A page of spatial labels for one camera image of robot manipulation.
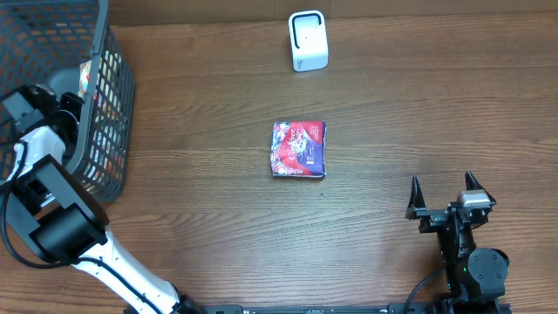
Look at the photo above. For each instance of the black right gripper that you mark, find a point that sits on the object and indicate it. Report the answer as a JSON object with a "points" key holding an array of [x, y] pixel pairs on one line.
{"points": [[432, 218]]}

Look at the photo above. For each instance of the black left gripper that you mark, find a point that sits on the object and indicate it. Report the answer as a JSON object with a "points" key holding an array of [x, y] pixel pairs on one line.
{"points": [[69, 102]]}

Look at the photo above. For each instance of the white barcode scanner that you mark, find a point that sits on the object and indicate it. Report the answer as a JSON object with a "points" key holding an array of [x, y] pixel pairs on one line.
{"points": [[308, 40]]}

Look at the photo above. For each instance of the red purple snack packet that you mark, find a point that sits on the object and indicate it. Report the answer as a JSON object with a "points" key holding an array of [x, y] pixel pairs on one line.
{"points": [[298, 149]]}

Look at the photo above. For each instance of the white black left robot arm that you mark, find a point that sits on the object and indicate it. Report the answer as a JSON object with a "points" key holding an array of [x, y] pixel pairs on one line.
{"points": [[49, 220]]}

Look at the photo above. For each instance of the yellow orange snack bag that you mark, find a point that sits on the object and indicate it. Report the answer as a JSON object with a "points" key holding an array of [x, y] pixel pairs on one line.
{"points": [[84, 78]]}

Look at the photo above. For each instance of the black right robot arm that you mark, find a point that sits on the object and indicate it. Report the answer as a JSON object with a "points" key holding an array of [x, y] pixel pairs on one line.
{"points": [[475, 276]]}

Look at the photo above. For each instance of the grey plastic mesh basket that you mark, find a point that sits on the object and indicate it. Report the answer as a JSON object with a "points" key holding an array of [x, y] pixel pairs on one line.
{"points": [[45, 42]]}

